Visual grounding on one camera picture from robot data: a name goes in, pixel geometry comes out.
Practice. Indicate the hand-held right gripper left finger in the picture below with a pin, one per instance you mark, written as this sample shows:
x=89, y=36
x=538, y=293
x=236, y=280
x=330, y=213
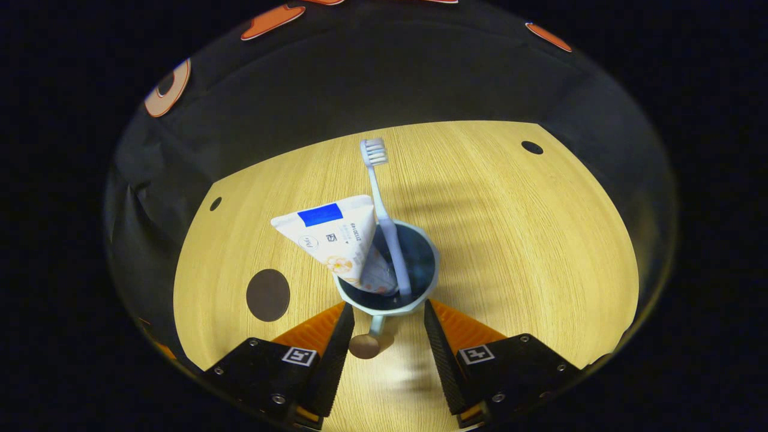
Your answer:
x=333, y=360

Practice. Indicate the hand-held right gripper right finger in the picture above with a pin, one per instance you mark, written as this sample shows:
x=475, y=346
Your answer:
x=444, y=360

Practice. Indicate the dark brown round coaster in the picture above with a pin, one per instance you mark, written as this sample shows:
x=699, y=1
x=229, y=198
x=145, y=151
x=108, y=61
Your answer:
x=268, y=295

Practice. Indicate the white toothpaste tube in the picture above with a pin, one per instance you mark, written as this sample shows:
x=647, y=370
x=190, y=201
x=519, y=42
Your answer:
x=336, y=234

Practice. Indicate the pale blue toothbrush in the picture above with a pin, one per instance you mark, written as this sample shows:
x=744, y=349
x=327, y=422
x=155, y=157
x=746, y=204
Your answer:
x=390, y=234

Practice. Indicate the black backdrop cloth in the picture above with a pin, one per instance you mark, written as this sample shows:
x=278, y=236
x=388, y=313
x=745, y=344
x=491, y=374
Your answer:
x=390, y=78

